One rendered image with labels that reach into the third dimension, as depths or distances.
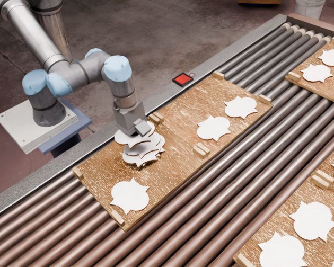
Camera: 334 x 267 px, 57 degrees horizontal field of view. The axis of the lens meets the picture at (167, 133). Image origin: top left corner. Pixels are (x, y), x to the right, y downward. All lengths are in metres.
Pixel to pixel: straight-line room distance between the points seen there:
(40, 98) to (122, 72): 0.60
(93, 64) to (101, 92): 2.14
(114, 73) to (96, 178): 0.46
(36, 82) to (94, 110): 1.58
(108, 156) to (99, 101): 1.80
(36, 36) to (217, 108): 0.77
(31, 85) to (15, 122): 0.27
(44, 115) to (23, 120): 0.14
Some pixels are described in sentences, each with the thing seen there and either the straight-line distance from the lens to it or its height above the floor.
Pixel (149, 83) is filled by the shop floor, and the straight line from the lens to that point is 3.09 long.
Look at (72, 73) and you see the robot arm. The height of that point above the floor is 1.36.
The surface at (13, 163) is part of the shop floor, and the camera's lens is 2.82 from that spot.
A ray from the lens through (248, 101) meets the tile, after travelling 1.41.
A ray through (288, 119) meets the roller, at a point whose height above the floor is 0.92.
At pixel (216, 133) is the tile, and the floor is 0.95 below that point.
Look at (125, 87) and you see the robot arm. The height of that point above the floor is 1.31.
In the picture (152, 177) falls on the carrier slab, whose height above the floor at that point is 0.94.
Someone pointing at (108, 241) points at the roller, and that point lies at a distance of 1.09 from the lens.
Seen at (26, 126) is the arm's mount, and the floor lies 0.92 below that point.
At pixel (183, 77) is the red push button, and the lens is 1.57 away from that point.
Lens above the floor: 1.88
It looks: 47 degrees down
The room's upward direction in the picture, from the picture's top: 9 degrees counter-clockwise
